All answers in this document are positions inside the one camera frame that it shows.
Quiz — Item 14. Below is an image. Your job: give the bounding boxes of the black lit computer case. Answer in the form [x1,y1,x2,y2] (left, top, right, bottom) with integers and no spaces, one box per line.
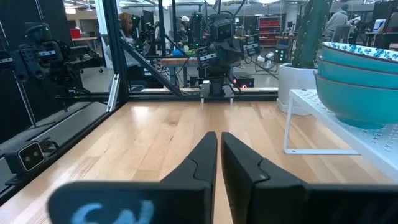
[274,46,289,63]

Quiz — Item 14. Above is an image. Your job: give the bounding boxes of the red storage shelf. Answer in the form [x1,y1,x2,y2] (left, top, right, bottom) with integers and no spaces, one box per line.
[257,15,282,47]

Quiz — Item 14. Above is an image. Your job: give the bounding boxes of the teal floral ceramic bowl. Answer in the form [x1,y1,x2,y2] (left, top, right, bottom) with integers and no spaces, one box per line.
[316,55,398,91]
[313,70,398,131]
[320,41,398,75]

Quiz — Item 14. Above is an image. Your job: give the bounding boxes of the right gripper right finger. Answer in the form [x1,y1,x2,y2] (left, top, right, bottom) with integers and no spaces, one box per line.
[220,132,398,224]

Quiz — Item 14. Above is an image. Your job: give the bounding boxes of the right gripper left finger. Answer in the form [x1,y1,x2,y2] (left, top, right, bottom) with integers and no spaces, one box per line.
[47,130,218,224]

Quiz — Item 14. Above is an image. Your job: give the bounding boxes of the wooden workbench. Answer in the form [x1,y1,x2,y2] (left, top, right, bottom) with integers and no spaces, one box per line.
[160,57,218,90]

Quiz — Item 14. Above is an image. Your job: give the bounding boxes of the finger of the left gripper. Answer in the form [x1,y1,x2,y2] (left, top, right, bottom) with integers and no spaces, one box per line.
[196,46,218,70]
[241,34,261,57]

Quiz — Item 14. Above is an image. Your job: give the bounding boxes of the silver aluminium bracket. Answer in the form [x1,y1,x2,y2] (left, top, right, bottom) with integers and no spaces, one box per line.
[106,73,121,113]

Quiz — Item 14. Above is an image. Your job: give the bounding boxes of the black partition panel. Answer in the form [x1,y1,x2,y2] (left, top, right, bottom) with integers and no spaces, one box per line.
[0,0,74,144]

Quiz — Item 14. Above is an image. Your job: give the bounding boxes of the small black camera box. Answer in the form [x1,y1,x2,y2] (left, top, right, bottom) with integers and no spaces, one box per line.
[3,136,60,184]

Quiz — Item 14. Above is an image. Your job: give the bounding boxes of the green cactus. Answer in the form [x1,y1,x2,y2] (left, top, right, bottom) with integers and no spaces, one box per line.
[290,0,333,70]

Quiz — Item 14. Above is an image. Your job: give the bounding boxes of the black computer tower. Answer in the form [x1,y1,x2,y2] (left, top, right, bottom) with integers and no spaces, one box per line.
[232,72,255,89]

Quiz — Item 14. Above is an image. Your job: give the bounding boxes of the white perforated metal rack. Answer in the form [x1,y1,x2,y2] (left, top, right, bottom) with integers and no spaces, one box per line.
[283,88,398,183]

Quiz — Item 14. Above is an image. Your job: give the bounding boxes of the white floor fan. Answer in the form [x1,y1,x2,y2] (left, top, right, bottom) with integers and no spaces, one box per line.
[256,51,277,72]

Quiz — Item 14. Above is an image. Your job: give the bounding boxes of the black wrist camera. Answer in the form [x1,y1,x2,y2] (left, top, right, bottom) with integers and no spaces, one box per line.
[210,19,236,43]

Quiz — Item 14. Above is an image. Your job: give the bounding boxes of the black aluminium frame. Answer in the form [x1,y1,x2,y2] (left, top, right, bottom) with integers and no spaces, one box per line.
[0,0,279,206]

